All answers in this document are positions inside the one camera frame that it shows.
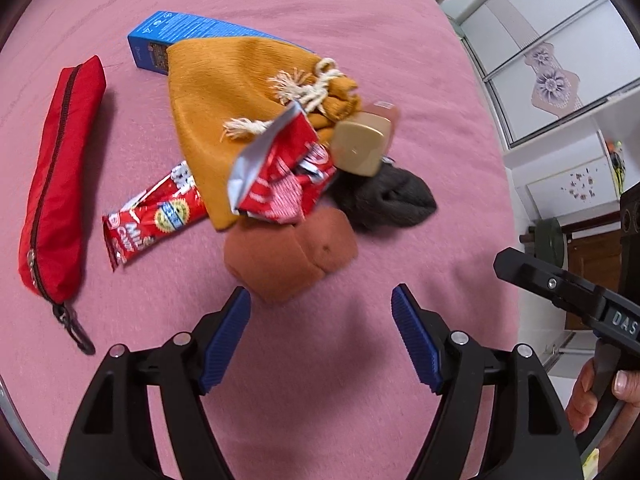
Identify gold-capped cosmetic bottle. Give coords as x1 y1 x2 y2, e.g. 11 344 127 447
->
332 101 401 177

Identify dark grey sock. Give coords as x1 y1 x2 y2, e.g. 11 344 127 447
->
330 157 437 233

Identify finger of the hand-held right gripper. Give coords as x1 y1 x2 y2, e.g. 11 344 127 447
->
493 247 603 322

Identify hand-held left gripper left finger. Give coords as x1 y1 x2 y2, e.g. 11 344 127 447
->
59 286 252 480

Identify blue cardboard box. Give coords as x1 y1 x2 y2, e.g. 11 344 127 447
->
126 10 321 75

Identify red pencil case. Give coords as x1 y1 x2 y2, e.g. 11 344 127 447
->
18 55 107 357

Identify brown wooden door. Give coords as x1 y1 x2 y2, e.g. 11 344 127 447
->
565 214 626 332

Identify dark green round object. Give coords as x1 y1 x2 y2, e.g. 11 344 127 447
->
520 217 568 267

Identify red snack bag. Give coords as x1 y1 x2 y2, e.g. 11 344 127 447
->
227 101 338 224

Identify person's right hand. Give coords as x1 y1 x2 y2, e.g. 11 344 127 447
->
565 355 640 461

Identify white floral sliding wardrobe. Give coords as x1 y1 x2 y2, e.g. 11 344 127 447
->
439 0 640 150

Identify brown knitted cloth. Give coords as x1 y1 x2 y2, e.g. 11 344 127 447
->
223 208 360 304

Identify mustard yellow drawstring pouch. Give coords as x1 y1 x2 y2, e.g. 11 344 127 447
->
166 37 362 232

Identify white cabinet with flower decal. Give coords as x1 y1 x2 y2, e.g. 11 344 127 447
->
502 102 640 231

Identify red candy bar wrapper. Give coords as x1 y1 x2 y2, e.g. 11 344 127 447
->
102 160 211 272

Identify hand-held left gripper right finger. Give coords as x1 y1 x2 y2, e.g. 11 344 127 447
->
391 283 586 480

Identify colourful toy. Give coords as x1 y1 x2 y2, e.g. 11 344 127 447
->
606 139 627 197

